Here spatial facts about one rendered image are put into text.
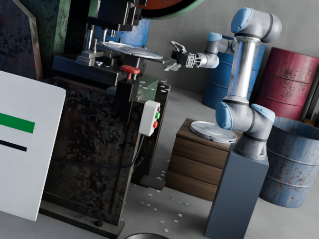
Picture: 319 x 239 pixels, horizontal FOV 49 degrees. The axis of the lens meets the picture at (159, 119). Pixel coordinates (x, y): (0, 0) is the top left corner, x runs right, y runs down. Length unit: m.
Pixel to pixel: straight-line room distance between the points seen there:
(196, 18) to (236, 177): 3.53
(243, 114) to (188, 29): 3.49
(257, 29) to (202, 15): 3.36
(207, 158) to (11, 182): 1.04
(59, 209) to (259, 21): 1.22
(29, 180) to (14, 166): 0.09
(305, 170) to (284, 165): 0.13
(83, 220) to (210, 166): 0.79
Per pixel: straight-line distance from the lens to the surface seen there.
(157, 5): 1.98
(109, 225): 1.66
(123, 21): 1.61
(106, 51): 1.64
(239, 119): 1.55
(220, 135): 2.12
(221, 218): 1.76
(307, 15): 4.95
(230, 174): 1.65
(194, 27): 4.94
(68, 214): 1.69
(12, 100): 1.64
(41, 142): 1.59
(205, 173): 2.06
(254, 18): 1.59
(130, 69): 1.31
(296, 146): 2.24
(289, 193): 2.36
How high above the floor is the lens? 0.99
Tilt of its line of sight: 17 degrees down
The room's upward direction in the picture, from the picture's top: 13 degrees clockwise
